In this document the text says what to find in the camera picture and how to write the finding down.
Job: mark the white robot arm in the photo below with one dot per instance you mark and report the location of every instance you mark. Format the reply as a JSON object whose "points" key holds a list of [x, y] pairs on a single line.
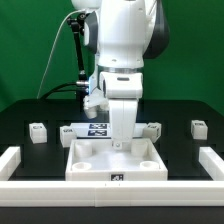
{"points": [[122, 34]]}

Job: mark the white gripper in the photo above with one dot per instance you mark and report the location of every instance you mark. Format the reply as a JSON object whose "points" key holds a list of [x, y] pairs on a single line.
{"points": [[123, 92]]}

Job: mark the white U-shaped fence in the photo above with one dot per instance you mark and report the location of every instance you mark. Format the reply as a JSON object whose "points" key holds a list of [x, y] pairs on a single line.
{"points": [[102, 194]]}

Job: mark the white marker base plate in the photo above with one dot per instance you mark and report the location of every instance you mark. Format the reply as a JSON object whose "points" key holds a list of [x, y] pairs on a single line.
{"points": [[103, 130]]}

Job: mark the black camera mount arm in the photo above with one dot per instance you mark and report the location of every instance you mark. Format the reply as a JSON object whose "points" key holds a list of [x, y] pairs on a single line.
{"points": [[77, 27]]}

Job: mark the white square tabletop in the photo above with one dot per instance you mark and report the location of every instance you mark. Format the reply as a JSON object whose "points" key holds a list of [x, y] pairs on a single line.
{"points": [[97, 160]]}

